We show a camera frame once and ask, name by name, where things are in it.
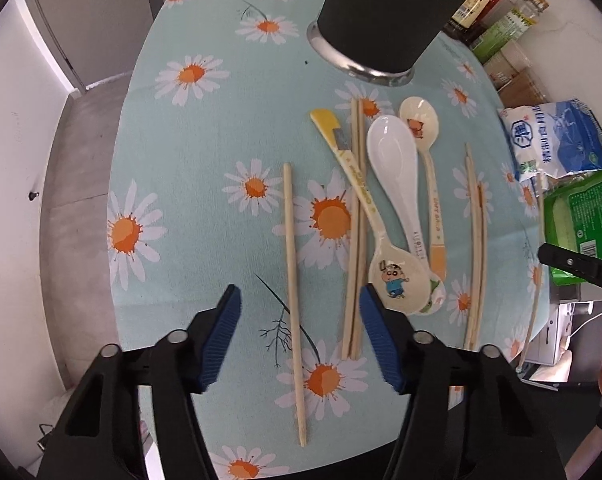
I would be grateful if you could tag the cream spoon orange handle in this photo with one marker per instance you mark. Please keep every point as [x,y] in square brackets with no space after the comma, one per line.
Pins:
[422,120]

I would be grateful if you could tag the wooden chopstick pair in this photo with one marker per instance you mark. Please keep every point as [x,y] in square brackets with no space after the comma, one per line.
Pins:
[475,214]
[484,266]

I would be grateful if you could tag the dark soy sauce bottle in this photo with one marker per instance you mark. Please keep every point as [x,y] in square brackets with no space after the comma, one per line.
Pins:
[466,16]

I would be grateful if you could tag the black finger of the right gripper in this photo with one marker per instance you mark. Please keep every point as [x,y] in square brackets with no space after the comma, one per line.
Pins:
[585,267]

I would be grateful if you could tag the green label bottle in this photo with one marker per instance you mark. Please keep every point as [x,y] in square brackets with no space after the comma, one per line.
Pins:
[511,26]

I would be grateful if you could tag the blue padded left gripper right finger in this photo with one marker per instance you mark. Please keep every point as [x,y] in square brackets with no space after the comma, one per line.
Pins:
[386,351]

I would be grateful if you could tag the brown spice jar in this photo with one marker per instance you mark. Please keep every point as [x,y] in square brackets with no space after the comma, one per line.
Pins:
[523,90]

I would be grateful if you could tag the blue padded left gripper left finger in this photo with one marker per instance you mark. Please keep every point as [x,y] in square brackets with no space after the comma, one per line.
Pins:
[216,329]

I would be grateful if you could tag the blue white salt bag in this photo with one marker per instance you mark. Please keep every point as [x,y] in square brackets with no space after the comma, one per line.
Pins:
[556,139]

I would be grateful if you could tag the green sugar bag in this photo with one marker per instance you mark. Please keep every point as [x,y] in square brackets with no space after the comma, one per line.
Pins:
[573,216]

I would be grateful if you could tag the daisy print blue tablecloth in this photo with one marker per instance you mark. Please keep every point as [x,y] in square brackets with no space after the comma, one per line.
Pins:
[219,100]

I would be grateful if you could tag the white ceramic soup spoon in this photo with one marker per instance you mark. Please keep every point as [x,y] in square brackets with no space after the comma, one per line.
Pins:
[392,152]

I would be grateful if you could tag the clear spice jar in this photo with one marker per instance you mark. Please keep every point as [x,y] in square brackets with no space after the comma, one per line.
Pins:
[506,64]

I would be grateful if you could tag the small green print spoon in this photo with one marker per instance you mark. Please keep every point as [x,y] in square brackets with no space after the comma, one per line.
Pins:
[437,295]

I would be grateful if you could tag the cartoon boy spoon yellow handle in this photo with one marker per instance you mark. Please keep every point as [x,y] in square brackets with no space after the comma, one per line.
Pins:
[401,282]

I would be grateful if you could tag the black cylindrical utensil holder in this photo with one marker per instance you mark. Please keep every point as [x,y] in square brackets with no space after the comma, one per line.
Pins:
[378,41]

